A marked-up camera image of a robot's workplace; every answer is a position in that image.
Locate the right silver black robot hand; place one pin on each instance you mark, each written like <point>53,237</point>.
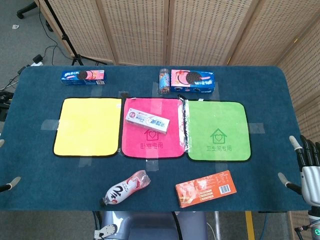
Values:
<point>310,180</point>

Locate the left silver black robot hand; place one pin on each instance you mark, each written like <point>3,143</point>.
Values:
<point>11,183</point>

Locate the white toothpaste box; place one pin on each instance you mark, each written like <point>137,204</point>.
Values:
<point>147,120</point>

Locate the orange flat box with barcode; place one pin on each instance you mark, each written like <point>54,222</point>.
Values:
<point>205,188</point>

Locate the slim blue pink cookie box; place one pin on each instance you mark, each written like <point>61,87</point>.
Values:
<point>83,77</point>

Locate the wide blue pink cookie box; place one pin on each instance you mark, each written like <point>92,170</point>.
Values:
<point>192,80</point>

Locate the yellow cloth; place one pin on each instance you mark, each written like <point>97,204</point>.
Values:
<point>87,127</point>

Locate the metal table leg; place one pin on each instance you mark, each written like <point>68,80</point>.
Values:
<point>217,225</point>

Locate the green cloth with house print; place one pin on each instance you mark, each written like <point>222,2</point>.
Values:
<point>217,132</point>

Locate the plastic drink bottle white label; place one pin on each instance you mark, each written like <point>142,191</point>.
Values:
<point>125,188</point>

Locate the clear plastic strip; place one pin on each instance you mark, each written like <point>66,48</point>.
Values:
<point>184,120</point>

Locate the grey robot torso base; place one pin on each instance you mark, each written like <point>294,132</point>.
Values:
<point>150,226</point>

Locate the pink cloth with house print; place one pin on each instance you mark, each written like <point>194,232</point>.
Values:
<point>152,142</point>

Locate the dark blue felt table cover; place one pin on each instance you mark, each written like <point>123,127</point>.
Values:
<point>160,180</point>

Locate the black tripod stand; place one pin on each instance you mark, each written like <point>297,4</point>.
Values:
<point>65,37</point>

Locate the white paper scrap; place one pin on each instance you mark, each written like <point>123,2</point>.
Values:
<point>15,26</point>

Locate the black office chair base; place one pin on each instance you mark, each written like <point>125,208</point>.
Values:
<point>26,8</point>

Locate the clear snack jar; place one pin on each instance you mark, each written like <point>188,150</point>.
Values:
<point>163,81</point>

